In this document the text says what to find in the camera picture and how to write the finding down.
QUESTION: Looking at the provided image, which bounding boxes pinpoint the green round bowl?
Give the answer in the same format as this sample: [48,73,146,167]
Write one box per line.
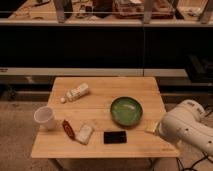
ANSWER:
[110,97,143,127]

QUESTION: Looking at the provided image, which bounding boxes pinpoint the black rectangular eraser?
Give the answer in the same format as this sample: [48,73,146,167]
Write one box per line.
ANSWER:
[104,131,127,144]

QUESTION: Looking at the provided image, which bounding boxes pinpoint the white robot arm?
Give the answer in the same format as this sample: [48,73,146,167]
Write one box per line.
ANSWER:
[145,99,213,157]

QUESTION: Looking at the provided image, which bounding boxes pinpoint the white rectangular packet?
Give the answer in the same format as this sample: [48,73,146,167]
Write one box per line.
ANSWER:
[76,124,94,145]

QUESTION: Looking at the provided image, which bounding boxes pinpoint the white plastic bottle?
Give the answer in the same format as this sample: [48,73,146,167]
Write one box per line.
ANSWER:
[60,83,89,104]

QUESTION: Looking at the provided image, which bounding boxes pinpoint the red brown oblong object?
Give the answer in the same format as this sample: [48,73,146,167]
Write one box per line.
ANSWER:
[62,120,75,140]

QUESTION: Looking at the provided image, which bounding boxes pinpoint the metal shelf rack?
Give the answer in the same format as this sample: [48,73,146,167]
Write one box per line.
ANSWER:
[0,0,213,78]

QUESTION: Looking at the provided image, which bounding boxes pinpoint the white paper cup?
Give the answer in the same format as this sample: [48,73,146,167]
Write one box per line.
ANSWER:
[34,106,56,130]

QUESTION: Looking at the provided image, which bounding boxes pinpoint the black floor cable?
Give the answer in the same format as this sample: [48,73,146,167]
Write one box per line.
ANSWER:
[175,151,213,171]

